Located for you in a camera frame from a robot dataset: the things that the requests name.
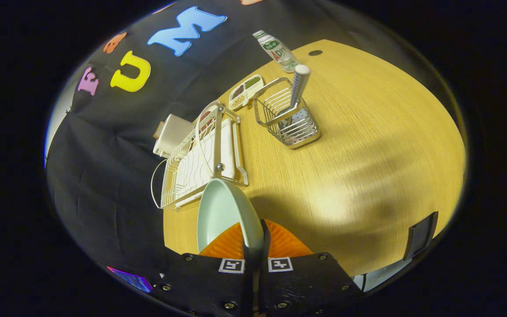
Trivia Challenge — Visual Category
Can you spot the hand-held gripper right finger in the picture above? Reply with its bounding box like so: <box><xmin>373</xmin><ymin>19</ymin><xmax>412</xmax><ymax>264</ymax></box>
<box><xmin>258</xmin><ymin>219</ymin><xmax>362</xmax><ymax>317</ymax></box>

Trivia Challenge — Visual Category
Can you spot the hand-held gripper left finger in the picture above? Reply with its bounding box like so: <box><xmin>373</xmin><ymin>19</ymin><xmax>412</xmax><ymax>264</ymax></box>
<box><xmin>159</xmin><ymin>222</ymin><xmax>254</xmax><ymax>317</ymax></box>

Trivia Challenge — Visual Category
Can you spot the pale green plate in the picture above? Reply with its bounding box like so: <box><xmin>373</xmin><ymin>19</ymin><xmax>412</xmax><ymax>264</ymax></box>
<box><xmin>197</xmin><ymin>178</ymin><xmax>265</xmax><ymax>260</ymax></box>

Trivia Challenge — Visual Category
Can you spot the white wire dish rack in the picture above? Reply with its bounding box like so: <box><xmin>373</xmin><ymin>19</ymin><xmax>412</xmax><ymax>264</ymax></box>
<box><xmin>151</xmin><ymin>100</ymin><xmax>250</xmax><ymax>211</ymax></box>

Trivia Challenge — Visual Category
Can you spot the silver wire basket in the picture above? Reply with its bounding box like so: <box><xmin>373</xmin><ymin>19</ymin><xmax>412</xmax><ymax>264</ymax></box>
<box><xmin>253</xmin><ymin>77</ymin><xmax>321</xmax><ymax>149</ymax></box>

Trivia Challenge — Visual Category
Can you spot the spoon with checkered handle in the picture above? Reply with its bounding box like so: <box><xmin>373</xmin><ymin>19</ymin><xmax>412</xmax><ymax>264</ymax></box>
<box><xmin>280</xmin><ymin>64</ymin><xmax>312</xmax><ymax>128</ymax></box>

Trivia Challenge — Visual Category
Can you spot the beige plate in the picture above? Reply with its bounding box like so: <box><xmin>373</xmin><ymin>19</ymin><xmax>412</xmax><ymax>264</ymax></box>
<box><xmin>194</xmin><ymin>103</ymin><xmax>217</xmax><ymax>135</ymax></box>

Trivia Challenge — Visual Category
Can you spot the glowing purple screen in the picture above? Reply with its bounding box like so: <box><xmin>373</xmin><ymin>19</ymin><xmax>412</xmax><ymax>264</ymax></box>
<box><xmin>107</xmin><ymin>265</ymin><xmax>154</xmax><ymax>293</ymax></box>

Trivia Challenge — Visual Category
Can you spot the dark flat panel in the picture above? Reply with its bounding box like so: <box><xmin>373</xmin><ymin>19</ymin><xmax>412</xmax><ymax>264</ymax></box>
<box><xmin>403</xmin><ymin>211</ymin><xmax>439</xmax><ymax>261</ymax></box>

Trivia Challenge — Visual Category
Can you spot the white drip tray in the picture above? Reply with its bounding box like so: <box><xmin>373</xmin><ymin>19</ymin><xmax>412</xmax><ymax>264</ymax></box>
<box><xmin>174</xmin><ymin>128</ymin><xmax>236</xmax><ymax>207</ymax></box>

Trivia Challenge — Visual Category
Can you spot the black backdrop cloth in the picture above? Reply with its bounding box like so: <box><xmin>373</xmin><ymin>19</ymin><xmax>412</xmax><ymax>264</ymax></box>
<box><xmin>44</xmin><ymin>0</ymin><xmax>456</xmax><ymax>282</ymax></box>

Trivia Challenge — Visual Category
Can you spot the white toaster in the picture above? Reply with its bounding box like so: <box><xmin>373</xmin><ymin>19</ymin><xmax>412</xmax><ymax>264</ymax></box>
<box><xmin>153</xmin><ymin>114</ymin><xmax>195</xmax><ymax>159</ymax></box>

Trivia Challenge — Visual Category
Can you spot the white divided tray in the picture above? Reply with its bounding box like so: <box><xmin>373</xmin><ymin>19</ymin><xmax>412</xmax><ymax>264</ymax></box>
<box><xmin>228</xmin><ymin>74</ymin><xmax>264</xmax><ymax>111</ymax></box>

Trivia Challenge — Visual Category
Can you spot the white milk drink bottle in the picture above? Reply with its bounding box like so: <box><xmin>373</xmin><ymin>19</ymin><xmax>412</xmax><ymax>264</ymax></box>
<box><xmin>253</xmin><ymin>30</ymin><xmax>300</xmax><ymax>74</ymax></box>

